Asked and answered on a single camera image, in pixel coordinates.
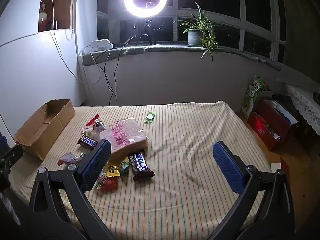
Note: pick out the brown chocolate bar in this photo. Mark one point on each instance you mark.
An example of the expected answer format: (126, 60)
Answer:
(88, 141)

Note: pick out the striped blanket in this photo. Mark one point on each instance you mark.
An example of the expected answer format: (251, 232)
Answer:
(187, 142)

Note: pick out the white window frame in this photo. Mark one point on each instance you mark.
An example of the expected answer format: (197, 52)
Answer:
(175, 12)

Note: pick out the yellow candy packet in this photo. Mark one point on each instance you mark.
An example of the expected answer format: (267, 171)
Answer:
(113, 169)

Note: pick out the light green candy packet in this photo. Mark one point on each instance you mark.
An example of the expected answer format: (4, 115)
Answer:
(150, 117)

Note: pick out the brown cardboard box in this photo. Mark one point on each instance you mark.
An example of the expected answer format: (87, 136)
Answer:
(50, 127)

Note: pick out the red cardboard box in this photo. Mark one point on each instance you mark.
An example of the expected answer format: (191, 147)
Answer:
(262, 130)

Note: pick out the red snack packet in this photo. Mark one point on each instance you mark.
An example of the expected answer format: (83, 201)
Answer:
(110, 184)

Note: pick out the pink candy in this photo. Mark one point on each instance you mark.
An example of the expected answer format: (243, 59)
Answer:
(101, 128)

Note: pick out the dark chocolate bar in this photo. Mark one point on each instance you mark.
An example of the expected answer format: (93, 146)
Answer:
(141, 165)

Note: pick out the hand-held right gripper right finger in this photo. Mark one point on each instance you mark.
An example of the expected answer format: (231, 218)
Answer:
(227, 165)

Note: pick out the red stick packet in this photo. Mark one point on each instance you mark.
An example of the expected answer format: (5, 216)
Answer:
(92, 121)

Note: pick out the purple candy wrapper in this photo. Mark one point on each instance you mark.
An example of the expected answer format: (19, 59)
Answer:
(67, 158)

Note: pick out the dark curtain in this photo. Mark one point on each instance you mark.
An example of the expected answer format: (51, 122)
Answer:
(300, 17)

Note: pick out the black tripod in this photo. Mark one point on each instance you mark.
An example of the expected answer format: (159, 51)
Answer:
(145, 30)

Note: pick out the dark green candy packet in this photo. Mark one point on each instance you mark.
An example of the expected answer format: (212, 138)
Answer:
(124, 165)

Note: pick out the bagged sliced bread loaf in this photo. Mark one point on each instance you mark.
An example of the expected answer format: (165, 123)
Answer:
(125, 132)

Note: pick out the red and white figurine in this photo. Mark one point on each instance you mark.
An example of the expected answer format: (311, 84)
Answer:
(43, 17)

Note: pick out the pale green candy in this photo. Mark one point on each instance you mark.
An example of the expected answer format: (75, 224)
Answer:
(88, 130)

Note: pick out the white lace cloth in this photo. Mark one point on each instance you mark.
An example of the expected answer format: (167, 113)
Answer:
(305, 105)

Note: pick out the wooden wall niche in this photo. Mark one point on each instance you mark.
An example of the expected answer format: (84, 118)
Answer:
(62, 7)

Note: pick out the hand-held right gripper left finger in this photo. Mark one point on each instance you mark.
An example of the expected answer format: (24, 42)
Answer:
(97, 165)

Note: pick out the white power strip box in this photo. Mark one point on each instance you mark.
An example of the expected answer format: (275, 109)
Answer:
(101, 45)

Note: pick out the potted spider plant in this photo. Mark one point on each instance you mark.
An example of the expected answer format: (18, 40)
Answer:
(195, 36)

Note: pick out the green plastic bag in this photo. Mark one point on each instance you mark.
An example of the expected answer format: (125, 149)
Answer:
(250, 100)

